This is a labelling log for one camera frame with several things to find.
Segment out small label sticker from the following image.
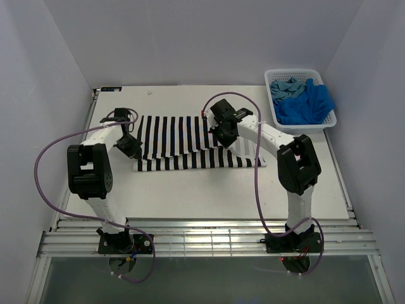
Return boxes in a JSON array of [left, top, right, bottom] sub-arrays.
[[100, 86, 122, 92]]

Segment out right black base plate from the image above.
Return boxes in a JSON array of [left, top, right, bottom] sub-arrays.
[[259, 232, 323, 253]]

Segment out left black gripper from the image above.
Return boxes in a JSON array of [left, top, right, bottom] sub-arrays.
[[113, 135, 142, 160]]

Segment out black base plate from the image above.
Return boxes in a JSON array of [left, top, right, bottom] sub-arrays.
[[259, 232, 323, 253], [97, 233, 154, 255]]

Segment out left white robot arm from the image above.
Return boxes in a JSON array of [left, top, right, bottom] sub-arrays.
[[67, 108, 142, 253]]

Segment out light teal tank top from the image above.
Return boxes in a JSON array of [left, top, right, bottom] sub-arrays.
[[270, 77, 306, 103]]

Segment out black white striped tank top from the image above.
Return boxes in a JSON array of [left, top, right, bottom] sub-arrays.
[[133, 116, 266, 172]]

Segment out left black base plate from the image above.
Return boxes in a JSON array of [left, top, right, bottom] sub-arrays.
[[97, 233, 154, 255]]

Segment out blue tank top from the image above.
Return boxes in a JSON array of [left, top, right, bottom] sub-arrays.
[[273, 78, 335, 125]]

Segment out white plastic basket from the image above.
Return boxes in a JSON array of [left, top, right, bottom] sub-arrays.
[[265, 68, 337, 134]]

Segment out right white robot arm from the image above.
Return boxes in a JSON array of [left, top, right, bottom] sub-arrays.
[[201, 99, 324, 253]]

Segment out aluminium frame rails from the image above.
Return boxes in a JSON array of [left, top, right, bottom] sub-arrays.
[[27, 87, 396, 304]]

